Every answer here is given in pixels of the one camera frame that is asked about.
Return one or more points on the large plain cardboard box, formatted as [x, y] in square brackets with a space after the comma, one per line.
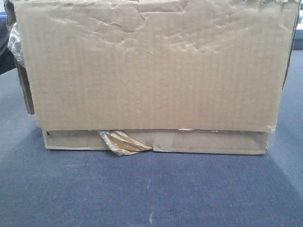
[193, 76]

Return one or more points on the dark arm at edge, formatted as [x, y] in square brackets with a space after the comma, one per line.
[7, 61]

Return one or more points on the crumpled clear packing tape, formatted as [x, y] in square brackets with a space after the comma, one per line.
[121, 144]

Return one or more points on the blue bin at far left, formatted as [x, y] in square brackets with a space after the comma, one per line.
[3, 14]

